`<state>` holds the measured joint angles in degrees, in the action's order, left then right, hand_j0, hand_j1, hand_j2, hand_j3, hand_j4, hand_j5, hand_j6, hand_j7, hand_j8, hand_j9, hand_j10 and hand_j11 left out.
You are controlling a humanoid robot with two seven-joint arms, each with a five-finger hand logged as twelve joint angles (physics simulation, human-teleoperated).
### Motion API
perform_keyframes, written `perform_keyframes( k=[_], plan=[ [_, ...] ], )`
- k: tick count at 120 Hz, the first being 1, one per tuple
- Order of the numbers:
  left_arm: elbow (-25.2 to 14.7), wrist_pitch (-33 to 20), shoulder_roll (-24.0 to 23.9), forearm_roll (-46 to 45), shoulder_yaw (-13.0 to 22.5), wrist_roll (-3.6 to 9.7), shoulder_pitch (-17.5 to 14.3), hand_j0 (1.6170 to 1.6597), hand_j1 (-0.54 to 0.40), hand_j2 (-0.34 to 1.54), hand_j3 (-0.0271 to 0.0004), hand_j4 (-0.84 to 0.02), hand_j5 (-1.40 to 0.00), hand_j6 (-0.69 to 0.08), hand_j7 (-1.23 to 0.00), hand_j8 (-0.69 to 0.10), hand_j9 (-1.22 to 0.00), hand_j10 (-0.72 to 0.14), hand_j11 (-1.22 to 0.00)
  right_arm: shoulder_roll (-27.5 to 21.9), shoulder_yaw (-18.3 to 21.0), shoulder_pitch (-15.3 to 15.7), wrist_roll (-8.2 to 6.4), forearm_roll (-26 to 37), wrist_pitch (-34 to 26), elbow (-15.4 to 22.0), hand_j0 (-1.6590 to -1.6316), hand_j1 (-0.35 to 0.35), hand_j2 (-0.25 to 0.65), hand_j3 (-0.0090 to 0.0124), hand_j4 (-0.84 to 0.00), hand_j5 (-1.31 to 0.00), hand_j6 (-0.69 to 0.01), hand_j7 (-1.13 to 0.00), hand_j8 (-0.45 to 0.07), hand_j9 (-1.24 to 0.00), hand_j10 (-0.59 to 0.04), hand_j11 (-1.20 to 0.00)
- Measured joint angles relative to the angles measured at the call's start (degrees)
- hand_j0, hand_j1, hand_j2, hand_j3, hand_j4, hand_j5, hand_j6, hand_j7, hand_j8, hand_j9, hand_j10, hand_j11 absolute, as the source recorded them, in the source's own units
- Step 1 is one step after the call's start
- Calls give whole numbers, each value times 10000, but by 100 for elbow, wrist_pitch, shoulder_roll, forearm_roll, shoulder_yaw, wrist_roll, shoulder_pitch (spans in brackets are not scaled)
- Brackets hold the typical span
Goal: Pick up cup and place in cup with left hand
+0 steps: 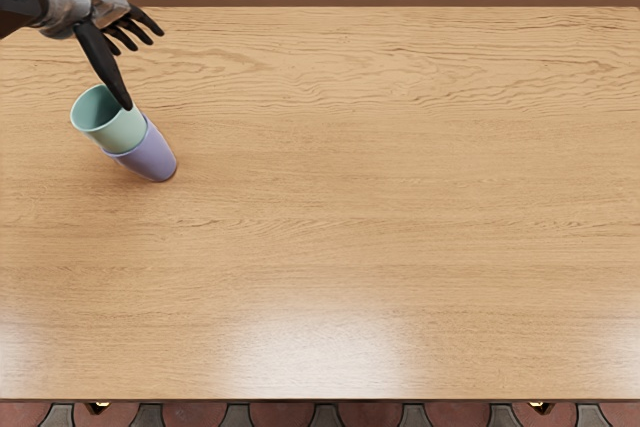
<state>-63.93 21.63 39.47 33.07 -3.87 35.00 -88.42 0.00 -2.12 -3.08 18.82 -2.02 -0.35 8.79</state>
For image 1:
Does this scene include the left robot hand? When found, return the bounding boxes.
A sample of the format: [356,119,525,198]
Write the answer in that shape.
[30,0,166,112]

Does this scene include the mint green cup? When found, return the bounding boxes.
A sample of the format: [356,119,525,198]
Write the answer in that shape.
[69,83,149,154]

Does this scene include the lavender purple cup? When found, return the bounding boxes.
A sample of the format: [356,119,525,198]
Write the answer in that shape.
[100,113,178,184]

